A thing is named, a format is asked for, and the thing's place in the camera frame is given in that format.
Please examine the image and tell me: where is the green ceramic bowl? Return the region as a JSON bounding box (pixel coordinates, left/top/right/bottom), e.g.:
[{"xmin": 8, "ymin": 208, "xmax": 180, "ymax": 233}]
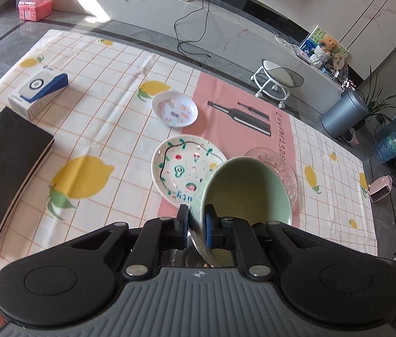
[{"xmin": 189, "ymin": 157, "xmax": 293, "ymax": 267}]

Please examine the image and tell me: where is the painted white ceramic plate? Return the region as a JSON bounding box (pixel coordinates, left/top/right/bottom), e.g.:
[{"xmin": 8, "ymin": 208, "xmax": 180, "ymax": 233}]
[{"xmin": 152, "ymin": 135, "xmax": 227, "ymax": 206}]

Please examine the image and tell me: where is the clear glass plate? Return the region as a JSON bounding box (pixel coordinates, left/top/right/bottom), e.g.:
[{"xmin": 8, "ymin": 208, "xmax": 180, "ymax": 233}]
[{"xmin": 246, "ymin": 147, "xmax": 298, "ymax": 211}]

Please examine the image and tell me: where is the small white saucer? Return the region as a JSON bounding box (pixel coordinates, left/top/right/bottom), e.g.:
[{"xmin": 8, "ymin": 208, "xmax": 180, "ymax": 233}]
[{"xmin": 152, "ymin": 90, "xmax": 199, "ymax": 128}]

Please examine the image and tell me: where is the checked lemon tablecloth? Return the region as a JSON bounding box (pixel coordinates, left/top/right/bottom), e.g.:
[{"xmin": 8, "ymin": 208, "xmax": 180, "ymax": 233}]
[{"xmin": 0, "ymin": 30, "xmax": 378, "ymax": 268}]

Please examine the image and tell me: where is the white round stool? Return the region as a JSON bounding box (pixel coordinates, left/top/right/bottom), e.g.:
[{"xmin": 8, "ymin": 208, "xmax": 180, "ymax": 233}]
[{"xmin": 250, "ymin": 59, "xmax": 305, "ymax": 109}]

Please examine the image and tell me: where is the pink small heater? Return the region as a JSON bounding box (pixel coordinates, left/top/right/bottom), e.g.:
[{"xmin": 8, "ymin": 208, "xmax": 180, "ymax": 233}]
[{"xmin": 368, "ymin": 175, "xmax": 393, "ymax": 202}]

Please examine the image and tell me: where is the grey trash can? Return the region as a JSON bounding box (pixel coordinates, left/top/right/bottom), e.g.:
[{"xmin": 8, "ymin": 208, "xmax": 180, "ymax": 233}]
[{"xmin": 321, "ymin": 90, "xmax": 369, "ymax": 138}]

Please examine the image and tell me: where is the black notebook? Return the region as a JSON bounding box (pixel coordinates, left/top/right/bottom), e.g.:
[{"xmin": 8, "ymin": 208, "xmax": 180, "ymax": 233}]
[{"xmin": 0, "ymin": 107, "xmax": 54, "ymax": 233}]

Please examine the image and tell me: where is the blue water jug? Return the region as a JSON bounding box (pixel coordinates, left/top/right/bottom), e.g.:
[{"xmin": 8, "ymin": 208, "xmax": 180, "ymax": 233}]
[{"xmin": 374, "ymin": 132, "xmax": 396, "ymax": 164}]

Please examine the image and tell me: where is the white blue product box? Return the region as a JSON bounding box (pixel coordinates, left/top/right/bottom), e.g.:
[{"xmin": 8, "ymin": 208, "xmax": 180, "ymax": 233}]
[{"xmin": 8, "ymin": 65, "xmax": 69, "ymax": 120}]

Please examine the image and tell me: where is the green potted plant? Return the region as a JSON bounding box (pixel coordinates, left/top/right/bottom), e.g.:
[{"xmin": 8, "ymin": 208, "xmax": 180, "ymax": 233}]
[{"xmin": 354, "ymin": 67, "xmax": 396, "ymax": 130}]

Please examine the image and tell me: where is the colourful picture book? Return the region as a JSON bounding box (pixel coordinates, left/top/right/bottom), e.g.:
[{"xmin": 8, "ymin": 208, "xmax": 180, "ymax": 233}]
[{"xmin": 299, "ymin": 26, "xmax": 350, "ymax": 70}]

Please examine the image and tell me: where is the teddy bear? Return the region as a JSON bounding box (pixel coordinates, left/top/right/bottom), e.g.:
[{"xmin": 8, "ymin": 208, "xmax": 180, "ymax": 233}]
[{"xmin": 320, "ymin": 34, "xmax": 338, "ymax": 55}]

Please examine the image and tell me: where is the pink storage box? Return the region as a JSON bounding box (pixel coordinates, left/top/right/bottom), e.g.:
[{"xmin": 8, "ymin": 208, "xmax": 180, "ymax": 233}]
[{"xmin": 18, "ymin": 0, "xmax": 53, "ymax": 21}]

